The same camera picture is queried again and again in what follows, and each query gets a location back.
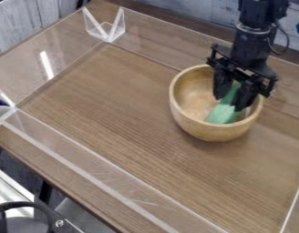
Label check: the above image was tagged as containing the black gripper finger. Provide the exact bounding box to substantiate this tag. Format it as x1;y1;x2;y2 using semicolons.
233;80;259;111
212;69;233;100

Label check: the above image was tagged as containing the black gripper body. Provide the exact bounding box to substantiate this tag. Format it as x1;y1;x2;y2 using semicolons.
207;44;279;97

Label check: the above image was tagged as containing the green rectangular block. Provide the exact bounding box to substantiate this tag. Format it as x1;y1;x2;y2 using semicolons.
205;83;240;124

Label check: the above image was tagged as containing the brown wooden bowl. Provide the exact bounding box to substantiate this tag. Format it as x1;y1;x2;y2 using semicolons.
169;65;264;142

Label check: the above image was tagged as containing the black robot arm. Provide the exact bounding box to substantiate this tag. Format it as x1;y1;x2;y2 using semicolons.
207;0;290;111

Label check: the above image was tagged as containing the white box with blue mark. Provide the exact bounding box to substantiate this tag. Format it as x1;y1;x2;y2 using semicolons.
279;0;299;51

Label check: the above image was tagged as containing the clear acrylic table barrier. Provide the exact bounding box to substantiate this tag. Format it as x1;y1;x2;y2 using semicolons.
0;0;299;233

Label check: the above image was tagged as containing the black table leg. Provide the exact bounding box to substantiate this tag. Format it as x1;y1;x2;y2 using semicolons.
38;181;53;205

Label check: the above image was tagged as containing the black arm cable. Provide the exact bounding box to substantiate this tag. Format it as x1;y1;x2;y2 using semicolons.
267;21;291;56

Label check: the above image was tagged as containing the clear acrylic corner bracket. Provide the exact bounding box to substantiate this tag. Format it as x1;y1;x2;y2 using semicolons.
81;7;126;43

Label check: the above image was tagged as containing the grey metal base plate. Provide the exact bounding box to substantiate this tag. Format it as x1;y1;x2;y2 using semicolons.
49;197;116;233

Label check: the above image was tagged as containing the black cable loop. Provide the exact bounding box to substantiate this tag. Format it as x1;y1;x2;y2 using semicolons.
0;200;56;233

